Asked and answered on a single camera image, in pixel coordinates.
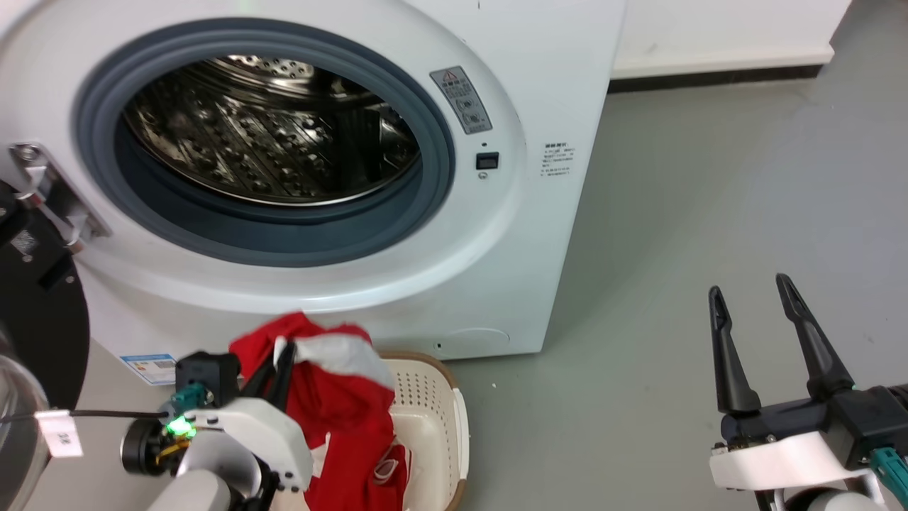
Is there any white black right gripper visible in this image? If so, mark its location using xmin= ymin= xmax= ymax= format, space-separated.
xmin=709 ymin=274 xmax=908 ymax=490

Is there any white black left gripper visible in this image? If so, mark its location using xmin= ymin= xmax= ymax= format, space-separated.
xmin=188 ymin=343 xmax=313 ymax=492

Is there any red and white garment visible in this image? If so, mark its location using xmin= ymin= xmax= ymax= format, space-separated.
xmin=229 ymin=312 xmax=412 ymax=511

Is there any cream perforated laundry basket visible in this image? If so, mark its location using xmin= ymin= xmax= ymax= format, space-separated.
xmin=273 ymin=351 xmax=470 ymax=511

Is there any black washer door with glass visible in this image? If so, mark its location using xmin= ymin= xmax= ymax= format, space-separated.
xmin=0 ymin=181 xmax=91 ymax=511

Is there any stainless steel washing machine drum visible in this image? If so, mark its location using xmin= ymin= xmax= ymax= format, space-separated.
xmin=122 ymin=55 xmax=423 ymax=207

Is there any blue white energy label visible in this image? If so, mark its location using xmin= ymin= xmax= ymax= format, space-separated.
xmin=119 ymin=353 xmax=178 ymax=386

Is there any grey rubber door gasket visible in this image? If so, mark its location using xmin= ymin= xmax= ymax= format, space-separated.
xmin=73 ymin=18 xmax=456 ymax=268

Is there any round white filter cover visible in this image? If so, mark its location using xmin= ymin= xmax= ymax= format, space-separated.
xmin=434 ymin=327 xmax=510 ymax=356

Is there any white front-load washing machine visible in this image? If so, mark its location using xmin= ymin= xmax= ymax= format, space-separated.
xmin=0 ymin=0 xmax=629 ymax=370

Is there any silver metal door hinge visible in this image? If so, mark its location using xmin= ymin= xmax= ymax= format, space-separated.
xmin=9 ymin=142 xmax=112 ymax=247

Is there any grey warning sticker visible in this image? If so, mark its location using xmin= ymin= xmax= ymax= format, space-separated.
xmin=429 ymin=66 xmax=493 ymax=135

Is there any teal left arm cable connector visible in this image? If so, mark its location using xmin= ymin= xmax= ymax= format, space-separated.
xmin=169 ymin=383 xmax=208 ymax=418

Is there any teal arm cable connector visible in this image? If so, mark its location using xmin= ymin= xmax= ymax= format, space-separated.
xmin=870 ymin=447 xmax=908 ymax=501
xmin=169 ymin=383 xmax=208 ymax=418

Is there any teal right arm cable connector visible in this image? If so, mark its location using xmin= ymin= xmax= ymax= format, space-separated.
xmin=870 ymin=447 xmax=908 ymax=501

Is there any thin black tagged cable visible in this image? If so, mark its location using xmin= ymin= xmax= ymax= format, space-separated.
xmin=0 ymin=409 xmax=171 ymax=425

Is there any white paper cable tag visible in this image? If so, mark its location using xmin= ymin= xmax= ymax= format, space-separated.
xmin=35 ymin=410 xmax=84 ymax=458

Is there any black wall baseboard strip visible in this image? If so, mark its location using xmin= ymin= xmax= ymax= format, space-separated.
xmin=608 ymin=65 xmax=824 ymax=94

